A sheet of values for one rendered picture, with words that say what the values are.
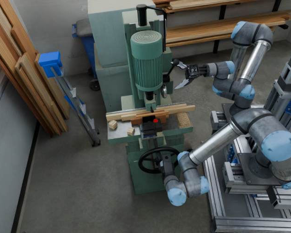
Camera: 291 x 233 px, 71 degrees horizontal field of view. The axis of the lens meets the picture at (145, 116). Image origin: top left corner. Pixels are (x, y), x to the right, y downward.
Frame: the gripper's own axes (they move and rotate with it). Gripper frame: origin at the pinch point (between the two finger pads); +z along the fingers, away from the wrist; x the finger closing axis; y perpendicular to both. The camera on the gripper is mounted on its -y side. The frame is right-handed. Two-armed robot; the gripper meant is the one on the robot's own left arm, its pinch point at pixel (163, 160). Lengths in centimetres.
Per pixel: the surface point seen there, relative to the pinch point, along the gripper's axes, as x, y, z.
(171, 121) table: 12.0, -14.8, 27.9
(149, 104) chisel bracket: -2.3, -30.5, 23.1
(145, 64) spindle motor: -3, -57, 4
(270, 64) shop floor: 231, -28, 231
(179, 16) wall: 84, -124, 244
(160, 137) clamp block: 0.9, -11.1, 10.3
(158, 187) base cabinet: -1, 61, 64
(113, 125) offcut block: -29.1, -18.6, 26.8
